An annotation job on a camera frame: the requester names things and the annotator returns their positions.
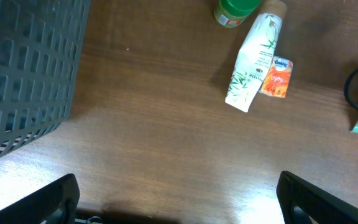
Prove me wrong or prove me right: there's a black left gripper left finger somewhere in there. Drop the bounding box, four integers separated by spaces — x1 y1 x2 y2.
0 174 80 224

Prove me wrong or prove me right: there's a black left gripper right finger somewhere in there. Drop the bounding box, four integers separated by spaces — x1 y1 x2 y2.
276 171 358 223

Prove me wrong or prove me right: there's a white tube with tan cap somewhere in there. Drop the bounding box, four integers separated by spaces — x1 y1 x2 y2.
225 0 287 113

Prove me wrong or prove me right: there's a green lidded jar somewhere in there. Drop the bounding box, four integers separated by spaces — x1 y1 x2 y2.
214 0 262 28

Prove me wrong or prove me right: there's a dark grey plastic basket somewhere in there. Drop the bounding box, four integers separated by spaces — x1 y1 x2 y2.
0 0 91 157

